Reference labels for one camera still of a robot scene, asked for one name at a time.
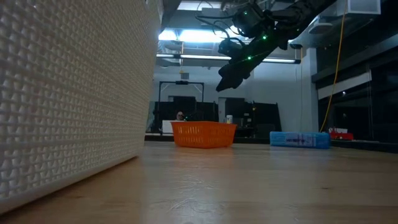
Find red white box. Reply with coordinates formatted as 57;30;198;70
328;127;354;141

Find yellow cable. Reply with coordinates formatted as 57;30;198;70
319;0;348;133

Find orange plastic basket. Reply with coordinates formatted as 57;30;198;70
170;121;238;149

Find ceiling light panel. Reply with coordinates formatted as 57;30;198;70
158;28;233;44

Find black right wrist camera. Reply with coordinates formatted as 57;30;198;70
217;37;247;58

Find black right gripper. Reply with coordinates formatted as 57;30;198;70
216;29;289;93

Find ceiling light strip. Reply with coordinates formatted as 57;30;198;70
156;53;302;65

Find white plastic bin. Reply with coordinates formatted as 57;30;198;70
0;0;164;215

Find black background station frame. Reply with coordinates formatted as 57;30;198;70
157;80;205;134

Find blue first aid kit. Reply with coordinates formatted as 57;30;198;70
269;131;331;150

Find black background cabinet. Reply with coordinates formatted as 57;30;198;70
152;95;220;133
224;97;282;138

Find white background box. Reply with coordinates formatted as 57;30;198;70
161;120;175;134

